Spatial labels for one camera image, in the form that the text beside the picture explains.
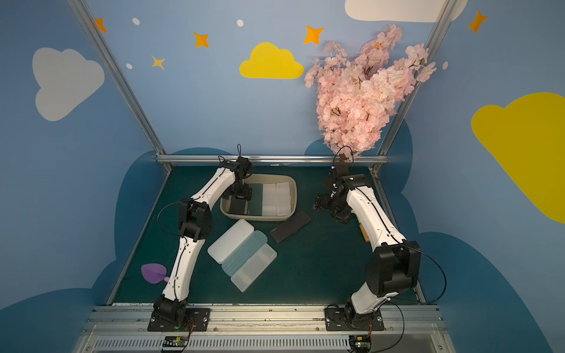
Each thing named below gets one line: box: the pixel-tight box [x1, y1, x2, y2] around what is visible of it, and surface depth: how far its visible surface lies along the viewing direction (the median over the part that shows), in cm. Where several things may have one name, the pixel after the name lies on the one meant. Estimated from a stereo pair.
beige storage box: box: [219, 173, 298, 222], surface depth 103 cm
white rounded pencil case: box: [207, 219, 255, 265], surface depth 94 cm
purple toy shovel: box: [141, 263, 170, 284], surface depth 86 cm
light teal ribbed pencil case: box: [221, 229, 268, 277], surface depth 91 cm
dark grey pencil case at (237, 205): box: [229, 196, 246, 215], surface depth 106 cm
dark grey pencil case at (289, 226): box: [269, 210, 312, 244], surface depth 99 cm
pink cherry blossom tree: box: [303, 23, 437, 161], surface depth 72 cm
